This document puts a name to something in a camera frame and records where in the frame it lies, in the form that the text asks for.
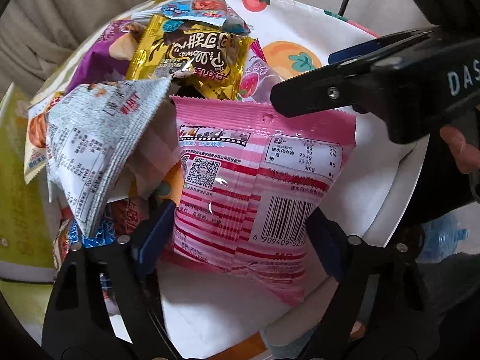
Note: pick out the person's right hand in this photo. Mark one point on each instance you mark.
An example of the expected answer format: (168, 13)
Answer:
(461, 146)

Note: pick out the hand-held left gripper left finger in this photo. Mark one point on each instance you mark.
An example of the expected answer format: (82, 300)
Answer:
(150, 247)

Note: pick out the pale striped snack packet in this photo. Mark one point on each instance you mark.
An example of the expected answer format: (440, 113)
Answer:
(157, 157)

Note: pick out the pink striped snack packet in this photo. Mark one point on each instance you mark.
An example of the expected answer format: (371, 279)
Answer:
(225, 195)

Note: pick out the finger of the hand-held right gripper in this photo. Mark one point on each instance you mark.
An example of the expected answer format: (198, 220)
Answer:
(307, 97)
(348, 55)

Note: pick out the purple chip bag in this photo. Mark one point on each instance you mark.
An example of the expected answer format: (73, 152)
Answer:
(97, 56)

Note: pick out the grey white snack packet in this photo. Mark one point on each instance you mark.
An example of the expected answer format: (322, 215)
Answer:
(93, 150)

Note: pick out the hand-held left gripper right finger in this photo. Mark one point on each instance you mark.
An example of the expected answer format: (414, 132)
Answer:
(330, 247)

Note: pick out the blue checkered snack packet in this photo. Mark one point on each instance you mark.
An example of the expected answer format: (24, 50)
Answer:
(105, 232)

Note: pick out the clear blue plastic bottle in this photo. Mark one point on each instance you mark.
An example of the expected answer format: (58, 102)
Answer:
(442, 238)

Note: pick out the green striped flower blanket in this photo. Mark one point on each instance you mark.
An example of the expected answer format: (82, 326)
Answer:
(71, 73)

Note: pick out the orange white snack packet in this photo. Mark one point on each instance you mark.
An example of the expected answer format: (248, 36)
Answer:
(35, 138)

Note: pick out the beige curtain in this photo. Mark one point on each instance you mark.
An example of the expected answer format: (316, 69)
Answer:
(45, 18)

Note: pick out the gold chocolate snack packet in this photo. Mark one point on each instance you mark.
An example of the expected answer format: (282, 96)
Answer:
(195, 56)

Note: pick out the white green storage bin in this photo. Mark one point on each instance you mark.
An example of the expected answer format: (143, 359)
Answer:
(18, 195)

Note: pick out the blue white snack packet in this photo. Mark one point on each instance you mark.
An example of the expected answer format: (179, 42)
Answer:
(210, 15)

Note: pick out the pink strawberry snack packet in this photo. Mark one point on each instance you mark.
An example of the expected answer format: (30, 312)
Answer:
(255, 78)

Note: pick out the brown red snack packet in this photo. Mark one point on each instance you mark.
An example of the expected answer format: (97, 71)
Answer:
(129, 210)

